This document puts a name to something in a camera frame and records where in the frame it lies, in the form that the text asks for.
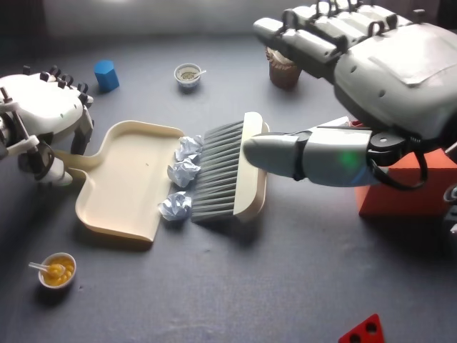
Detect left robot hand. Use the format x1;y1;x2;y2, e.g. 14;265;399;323
0;65;96;187

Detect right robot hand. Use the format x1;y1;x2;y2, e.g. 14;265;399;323
241;0;457;189

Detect cream plastic dustpan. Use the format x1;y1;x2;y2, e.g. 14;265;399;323
53;120;184;251

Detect white paper ball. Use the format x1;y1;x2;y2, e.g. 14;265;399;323
166;159;202;189
174;134;205;161
158;191;194;223

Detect cream brush grey bristles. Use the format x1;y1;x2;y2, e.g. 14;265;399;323
191;111;362;224

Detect blue hexagonal block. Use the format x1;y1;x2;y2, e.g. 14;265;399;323
94;59;121;94

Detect brown toy cupcake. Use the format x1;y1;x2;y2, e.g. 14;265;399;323
264;46;303;89

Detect large orange cube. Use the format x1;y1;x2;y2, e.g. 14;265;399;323
348;119;457;219

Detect small blue patterned bowl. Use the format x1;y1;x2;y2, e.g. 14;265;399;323
174;63;202;91

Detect white spoon in yellow food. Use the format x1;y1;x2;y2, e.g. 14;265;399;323
28;261;67;278

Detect white bowl with yellow food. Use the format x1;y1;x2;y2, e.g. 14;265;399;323
38;252;77;290

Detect grey table cloth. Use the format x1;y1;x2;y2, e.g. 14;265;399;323
0;30;457;343

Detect red triangular block with holes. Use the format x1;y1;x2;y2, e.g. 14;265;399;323
338;313;387;343

